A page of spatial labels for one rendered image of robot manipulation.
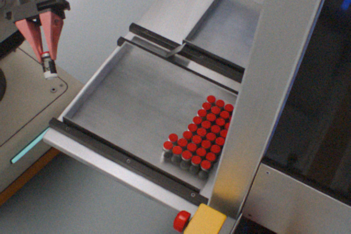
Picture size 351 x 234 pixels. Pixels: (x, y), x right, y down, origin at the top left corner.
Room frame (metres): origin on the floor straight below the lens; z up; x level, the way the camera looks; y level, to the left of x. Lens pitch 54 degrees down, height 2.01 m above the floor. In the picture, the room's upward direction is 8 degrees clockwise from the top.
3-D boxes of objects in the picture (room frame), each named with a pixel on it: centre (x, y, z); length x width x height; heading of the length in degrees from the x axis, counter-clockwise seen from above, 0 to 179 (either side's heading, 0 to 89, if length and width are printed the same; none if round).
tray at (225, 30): (1.05, -0.20, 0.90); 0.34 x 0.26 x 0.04; 68
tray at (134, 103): (0.78, 0.03, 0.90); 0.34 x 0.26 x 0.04; 67
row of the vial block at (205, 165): (0.72, -0.11, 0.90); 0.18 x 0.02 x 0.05; 157
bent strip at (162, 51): (0.97, 0.06, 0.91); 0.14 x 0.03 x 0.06; 68
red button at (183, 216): (0.48, -0.05, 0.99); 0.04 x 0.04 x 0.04; 68
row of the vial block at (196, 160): (0.73, -0.09, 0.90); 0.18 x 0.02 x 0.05; 157
